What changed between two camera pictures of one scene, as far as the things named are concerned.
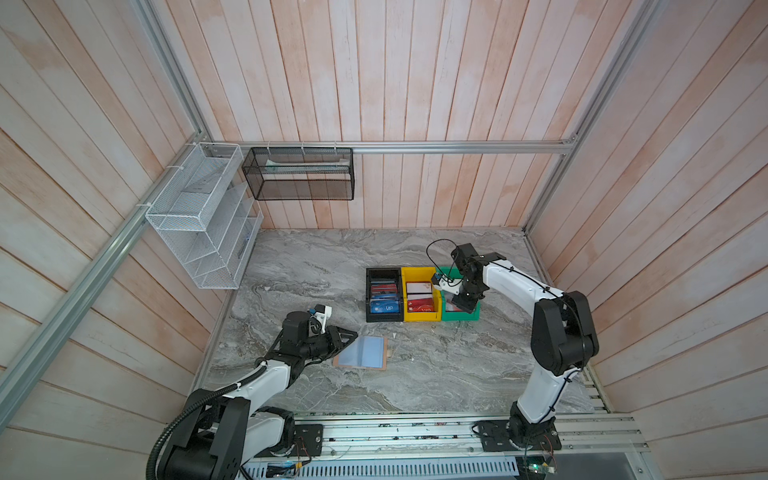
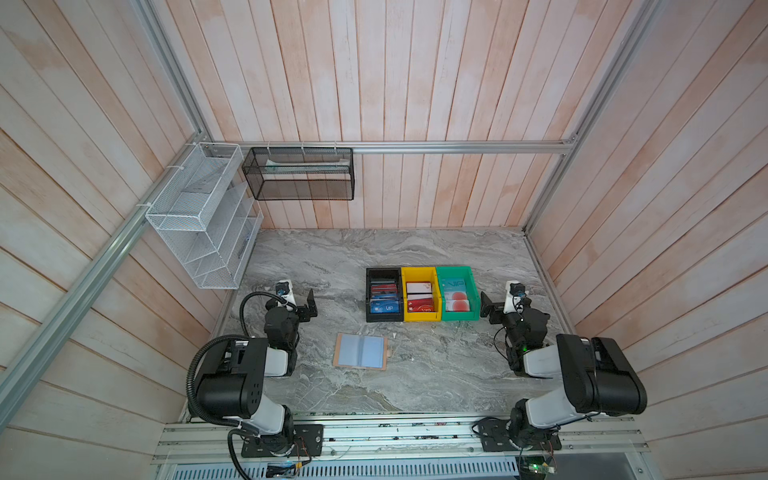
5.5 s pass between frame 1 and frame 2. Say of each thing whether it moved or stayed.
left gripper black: moved
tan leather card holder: stayed
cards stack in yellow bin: stayed
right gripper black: moved
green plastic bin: stayed
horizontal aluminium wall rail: stayed
